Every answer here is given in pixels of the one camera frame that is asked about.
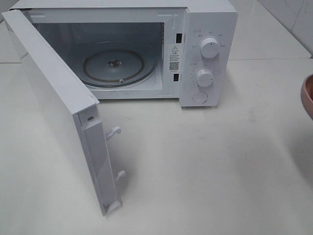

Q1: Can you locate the round white door button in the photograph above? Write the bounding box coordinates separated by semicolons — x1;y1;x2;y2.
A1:
193;92;208;104

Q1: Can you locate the white dial knob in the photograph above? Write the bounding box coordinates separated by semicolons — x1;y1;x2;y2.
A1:
195;69;214;87
199;35;220;59

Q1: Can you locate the white microwave door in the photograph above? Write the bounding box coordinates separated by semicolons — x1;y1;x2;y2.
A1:
3;10;125;215

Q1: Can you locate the pink plate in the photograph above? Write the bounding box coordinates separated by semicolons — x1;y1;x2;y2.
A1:
301;74;313;119

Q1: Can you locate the glass microwave turntable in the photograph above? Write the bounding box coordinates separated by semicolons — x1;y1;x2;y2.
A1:
81;49;157;88

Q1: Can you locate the white warning label sticker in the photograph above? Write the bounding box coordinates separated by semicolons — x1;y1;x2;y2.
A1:
167;44;182;72

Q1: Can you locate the white microwave oven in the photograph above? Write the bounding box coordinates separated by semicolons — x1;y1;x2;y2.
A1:
8;0;238;107

